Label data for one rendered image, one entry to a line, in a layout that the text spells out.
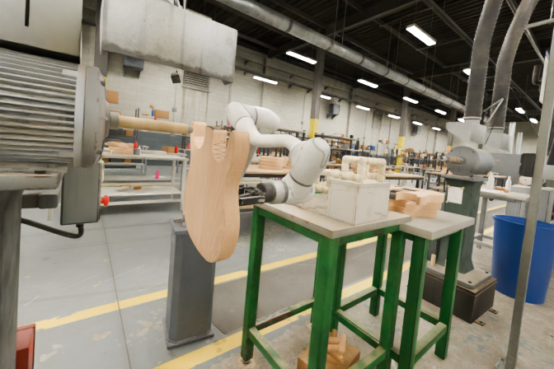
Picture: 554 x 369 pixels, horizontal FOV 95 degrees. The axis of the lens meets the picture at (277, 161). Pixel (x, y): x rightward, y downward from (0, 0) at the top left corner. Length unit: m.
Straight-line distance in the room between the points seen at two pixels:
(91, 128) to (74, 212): 0.41
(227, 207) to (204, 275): 1.09
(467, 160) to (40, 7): 2.63
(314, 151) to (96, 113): 0.61
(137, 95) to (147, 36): 11.34
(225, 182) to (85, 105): 0.35
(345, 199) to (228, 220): 0.58
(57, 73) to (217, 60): 0.34
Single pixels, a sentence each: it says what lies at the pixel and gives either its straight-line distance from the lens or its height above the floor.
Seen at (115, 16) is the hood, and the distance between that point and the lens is 0.69.
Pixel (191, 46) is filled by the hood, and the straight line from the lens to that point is 0.72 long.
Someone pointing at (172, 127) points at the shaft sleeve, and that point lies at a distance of 0.81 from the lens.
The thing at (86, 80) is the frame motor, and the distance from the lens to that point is 0.71.
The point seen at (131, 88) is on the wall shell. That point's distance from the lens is 12.03.
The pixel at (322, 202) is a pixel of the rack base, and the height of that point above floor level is 0.99.
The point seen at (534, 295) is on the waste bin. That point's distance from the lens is 3.54.
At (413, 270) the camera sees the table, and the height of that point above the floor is 0.68.
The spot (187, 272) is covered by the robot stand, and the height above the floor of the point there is 0.44.
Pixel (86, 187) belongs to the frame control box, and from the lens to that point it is 1.01.
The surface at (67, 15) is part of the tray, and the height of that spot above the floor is 1.46.
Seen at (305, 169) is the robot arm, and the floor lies 1.15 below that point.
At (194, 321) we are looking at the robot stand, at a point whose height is 0.13.
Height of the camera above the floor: 1.22
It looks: 3 degrees down
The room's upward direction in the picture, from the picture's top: 5 degrees clockwise
